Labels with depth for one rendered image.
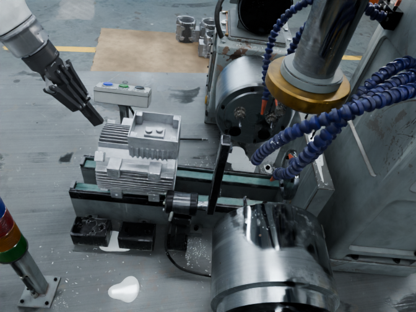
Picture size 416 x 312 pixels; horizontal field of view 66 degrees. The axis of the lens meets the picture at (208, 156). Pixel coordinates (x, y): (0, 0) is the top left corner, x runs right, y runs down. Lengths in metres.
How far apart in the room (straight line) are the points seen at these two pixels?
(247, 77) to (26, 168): 0.80
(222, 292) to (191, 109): 0.94
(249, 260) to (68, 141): 0.89
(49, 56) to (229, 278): 0.61
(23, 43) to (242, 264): 0.63
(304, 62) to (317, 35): 0.06
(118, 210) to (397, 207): 0.74
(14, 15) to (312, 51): 0.59
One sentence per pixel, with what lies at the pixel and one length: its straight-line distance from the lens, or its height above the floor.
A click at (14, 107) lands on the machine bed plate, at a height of 0.80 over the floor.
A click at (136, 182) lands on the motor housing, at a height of 1.03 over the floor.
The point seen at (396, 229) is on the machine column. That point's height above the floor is 1.04.
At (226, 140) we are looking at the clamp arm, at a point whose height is 1.25.
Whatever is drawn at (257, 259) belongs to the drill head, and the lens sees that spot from 0.61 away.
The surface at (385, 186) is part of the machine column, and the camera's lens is 0.77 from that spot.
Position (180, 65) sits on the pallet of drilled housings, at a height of 0.15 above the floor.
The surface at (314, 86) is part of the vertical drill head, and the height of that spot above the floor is 1.35.
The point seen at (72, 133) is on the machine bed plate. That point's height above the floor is 0.80.
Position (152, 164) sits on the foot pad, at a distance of 0.81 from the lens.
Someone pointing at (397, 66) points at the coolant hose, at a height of 1.45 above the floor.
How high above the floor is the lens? 1.68
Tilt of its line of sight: 46 degrees down
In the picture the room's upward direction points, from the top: 10 degrees clockwise
